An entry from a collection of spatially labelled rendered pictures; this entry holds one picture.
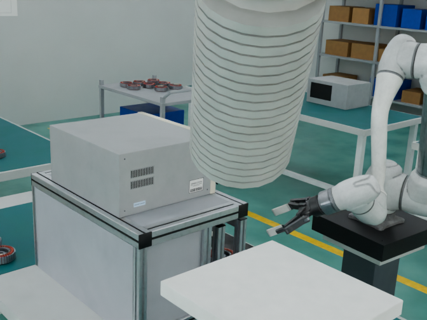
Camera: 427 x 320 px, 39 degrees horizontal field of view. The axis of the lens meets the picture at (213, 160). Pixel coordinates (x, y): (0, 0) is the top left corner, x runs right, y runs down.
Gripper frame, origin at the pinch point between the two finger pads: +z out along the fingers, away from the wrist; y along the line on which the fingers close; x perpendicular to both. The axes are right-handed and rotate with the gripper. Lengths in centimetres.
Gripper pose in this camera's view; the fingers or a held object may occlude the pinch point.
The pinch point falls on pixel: (273, 221)
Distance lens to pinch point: 229.0
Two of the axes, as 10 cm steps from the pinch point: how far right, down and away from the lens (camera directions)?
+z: -8.3, 3.6, 4.3
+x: -5.1, -8.0, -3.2
